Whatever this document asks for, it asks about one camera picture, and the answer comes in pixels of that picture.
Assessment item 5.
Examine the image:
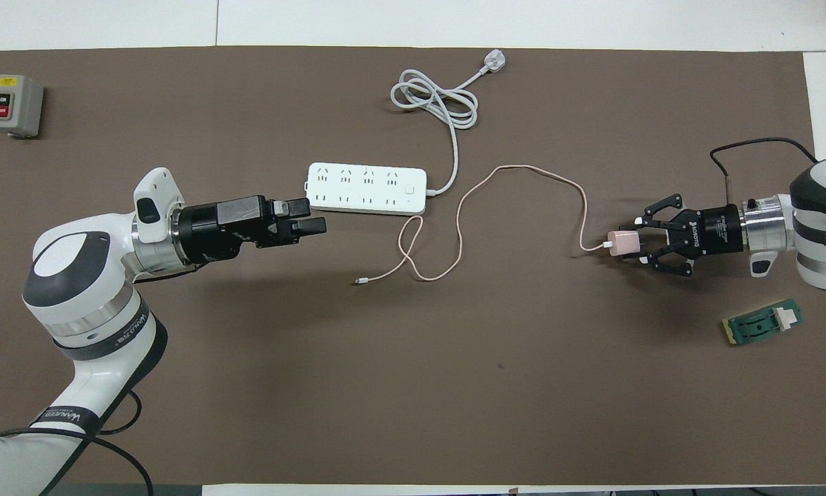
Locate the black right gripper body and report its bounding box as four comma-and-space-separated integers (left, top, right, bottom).
684, 204, 747, 260

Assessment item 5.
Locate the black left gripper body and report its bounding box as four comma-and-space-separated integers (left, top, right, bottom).
174, 194, 284, 265

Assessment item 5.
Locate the pink charger block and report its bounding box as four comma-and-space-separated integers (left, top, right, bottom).
606, 230, 641, 258

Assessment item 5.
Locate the pink charging cable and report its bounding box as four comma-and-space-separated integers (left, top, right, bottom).
355, 164, 610, 287

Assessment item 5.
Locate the white power strip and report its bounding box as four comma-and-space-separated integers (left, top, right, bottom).
304, 161, 429, 217

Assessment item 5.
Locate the green board with white connector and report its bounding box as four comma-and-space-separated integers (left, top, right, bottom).
721, 297, 804, 347

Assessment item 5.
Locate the brown table mat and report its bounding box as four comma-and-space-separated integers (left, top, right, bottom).
0, 45, 826, 487

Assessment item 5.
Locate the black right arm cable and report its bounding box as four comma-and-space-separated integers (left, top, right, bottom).
710, 137, 819, 207

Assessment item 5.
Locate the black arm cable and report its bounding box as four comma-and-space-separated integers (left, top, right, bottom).
0, 389, 156, 496
710, 137, 819, 207

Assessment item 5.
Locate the white power cord with plug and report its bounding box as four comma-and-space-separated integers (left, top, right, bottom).
390, 48, 509, 198

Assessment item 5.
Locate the grey on-off switch box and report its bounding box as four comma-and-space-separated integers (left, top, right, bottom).
0, 74, 45, 139

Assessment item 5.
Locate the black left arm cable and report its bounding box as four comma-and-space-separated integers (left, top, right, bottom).
0, 389, 156, 496

